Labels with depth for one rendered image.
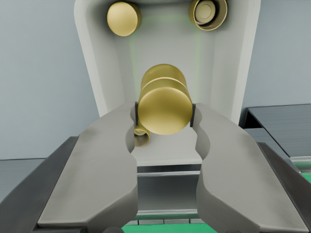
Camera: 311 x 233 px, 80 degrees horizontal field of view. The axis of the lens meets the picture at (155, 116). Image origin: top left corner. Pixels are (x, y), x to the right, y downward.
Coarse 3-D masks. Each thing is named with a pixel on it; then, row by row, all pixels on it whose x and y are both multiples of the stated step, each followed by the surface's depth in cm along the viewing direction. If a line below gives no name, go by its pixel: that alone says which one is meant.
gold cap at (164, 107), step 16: (160, 64) 14; (144, 80) 13; (160, 80) 11; (176, 80) 12; (144, 96) 11; (160, 96) 11; (176, 96) 11; (144, 112) 11; (160, 112) 11; (176, 112) 11; (192, 112) 11; (160, 128) 12; (176, 128) 12
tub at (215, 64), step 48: (96, 0) 18; (144, 0) 21; (192, 0) 23; (240, 0) 18; (96, 48) 20; (144, 48) 26; (192, 48) 26; (240, 48) 19; (96, 96) 22; (192, 96) 29; (240, 96) 21; (192, 144) 29
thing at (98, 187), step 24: (96, 120) 9; (120, 120) 9; (96, 144) 8; (120, 144) 8; (72, 168) 7; (96, 168) 7; (120, 168) 7; (72, 192) 6; (96, 192) 6; (120, 192) 6; (48, 216) 5; (72, 216) 5; (96, 216) 5; (120, 216) 6
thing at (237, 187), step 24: (192, 120) 12; (216, 120) 10; (216, 144) 8; (240, 144) 8; (216, 168) 7; (240, 168) 7; (264, 168) 7; (216, 192) 6; (240, 192) 6; (264, 192) 6; (216, 216) 6; (240, 216) 5; (264, 216) 5; (288, 216) 5
